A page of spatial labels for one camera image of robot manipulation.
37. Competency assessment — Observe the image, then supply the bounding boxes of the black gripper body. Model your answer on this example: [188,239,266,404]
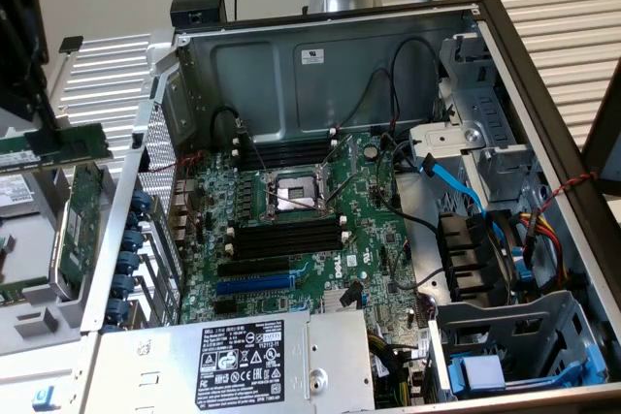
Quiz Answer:
[0,0,49,124]

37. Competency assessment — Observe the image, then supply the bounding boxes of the green RAM stick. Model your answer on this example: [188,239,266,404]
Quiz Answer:
[0,121,114,174]
[0,276,49,306]

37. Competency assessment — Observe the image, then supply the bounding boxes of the black RAM slot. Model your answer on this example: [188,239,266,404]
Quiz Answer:
[231,223,348,243]
[231,216,346,236]
[236,141,337,157]
[238,153,337,171]
[232,231,349,251]
[233,238,351,261]
[237,146,337,164]
[236,135,337,151]

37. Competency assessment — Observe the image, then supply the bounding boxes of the silver hard disk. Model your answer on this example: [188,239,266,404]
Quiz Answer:
[0,171,39,217]

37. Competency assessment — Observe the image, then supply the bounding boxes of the green graphics card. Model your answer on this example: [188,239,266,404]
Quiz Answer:
[48,164,106,303]

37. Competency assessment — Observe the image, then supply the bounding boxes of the black box device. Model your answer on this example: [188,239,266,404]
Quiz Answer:
[169,0,228,31]

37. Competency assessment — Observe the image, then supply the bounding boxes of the grey plastic parts rack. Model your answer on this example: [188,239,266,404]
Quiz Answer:
[0,108,117,362]

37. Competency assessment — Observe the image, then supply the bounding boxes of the thin metal locking lever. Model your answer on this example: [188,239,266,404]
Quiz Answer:
[241,126,269,176]
[327,175,360,206]

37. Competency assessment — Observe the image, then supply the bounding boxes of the long black expansion slot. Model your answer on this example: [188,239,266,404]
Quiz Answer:
[216,255,292,278]

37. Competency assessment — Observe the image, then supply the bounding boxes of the silver power supply unit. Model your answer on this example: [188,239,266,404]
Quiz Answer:
[82,309,377,414]

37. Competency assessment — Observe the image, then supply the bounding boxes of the blue expansion slot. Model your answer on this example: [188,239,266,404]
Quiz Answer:
[215,272,297,296]

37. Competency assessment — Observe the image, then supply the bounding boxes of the metal CPU socket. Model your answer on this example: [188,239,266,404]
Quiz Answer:
[259,161,339,226]

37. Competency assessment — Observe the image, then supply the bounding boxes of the blue square push button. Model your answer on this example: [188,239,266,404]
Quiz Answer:
[31,385,56,411]

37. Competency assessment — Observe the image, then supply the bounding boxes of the green Dell motherboard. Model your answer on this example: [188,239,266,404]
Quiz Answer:
[179,130,424,334]

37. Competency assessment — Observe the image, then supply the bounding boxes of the silver chipset heatsink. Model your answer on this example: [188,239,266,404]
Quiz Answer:
[321,287,365,314]

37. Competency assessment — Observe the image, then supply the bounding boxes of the open metal PC case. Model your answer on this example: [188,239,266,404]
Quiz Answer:
[80,0,621,414]

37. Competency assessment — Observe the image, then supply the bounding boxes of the grey metal disk bay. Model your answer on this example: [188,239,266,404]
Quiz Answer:
[407,30,544,207]

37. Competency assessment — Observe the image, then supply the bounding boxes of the blue plastic disk caddy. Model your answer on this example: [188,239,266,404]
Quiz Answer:
[448,343,607,398]

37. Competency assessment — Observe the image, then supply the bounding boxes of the grey metal drive cage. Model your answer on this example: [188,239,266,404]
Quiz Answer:
[426,290,612,405]

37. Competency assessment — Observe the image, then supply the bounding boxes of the dark framed panel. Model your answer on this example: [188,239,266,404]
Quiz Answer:
[580,57,621,197]

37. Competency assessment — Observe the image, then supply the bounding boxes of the red black twisted wire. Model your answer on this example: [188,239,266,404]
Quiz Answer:
[145,150,205,174]
[537,171,599,214]

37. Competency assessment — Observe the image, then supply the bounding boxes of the short black looped wire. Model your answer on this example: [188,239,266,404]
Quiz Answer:
[211,107,244,143]

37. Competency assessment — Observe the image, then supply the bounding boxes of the thin black wire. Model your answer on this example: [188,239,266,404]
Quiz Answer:
[337,68,402,137]

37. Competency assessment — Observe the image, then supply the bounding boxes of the black cable plug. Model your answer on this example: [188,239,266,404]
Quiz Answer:
[341,280,365,308]

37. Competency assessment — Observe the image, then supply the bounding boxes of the thick black wire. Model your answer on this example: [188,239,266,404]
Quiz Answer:
[376,135,441,236]

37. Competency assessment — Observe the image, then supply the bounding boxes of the black yellow wire bundle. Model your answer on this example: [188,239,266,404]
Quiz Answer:
[367,331,428,409]

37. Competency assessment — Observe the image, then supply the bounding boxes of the blue flat SATA wire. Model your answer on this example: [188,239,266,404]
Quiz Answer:
[419,153,515,260]

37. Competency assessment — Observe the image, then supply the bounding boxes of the yellow red power wire bundle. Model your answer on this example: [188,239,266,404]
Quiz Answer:
[516,209,569,287]

